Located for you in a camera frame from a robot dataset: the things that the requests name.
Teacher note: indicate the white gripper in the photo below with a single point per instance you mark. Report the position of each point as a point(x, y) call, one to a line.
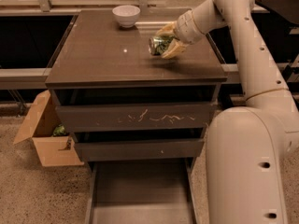
point(188, 27)

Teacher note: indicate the green soda can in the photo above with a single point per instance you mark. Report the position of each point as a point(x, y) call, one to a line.
point(159, 44)

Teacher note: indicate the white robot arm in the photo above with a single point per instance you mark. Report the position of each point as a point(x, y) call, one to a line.
point(245, 144)

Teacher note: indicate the grey drawer cabinet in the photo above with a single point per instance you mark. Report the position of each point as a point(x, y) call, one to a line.
point(119, 45)

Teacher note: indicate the top grey drawer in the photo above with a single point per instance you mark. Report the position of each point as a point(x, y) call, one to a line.
point(137, 108)

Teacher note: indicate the middle grey drawer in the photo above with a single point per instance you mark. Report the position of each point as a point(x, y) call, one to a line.
point(140, 144)

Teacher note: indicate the bottom grey open drawer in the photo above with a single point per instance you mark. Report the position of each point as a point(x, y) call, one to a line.
point(141, 192)

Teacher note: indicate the white ceramic bowl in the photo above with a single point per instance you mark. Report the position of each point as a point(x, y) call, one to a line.
point(126, 16)

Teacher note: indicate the metal window railing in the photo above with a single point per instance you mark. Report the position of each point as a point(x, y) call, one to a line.
point(151, 72)

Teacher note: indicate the green item in box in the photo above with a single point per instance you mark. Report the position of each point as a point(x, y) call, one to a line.
point(59, 131)

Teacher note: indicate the open cardboard box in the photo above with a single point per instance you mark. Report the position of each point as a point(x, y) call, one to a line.
point(38, 126)

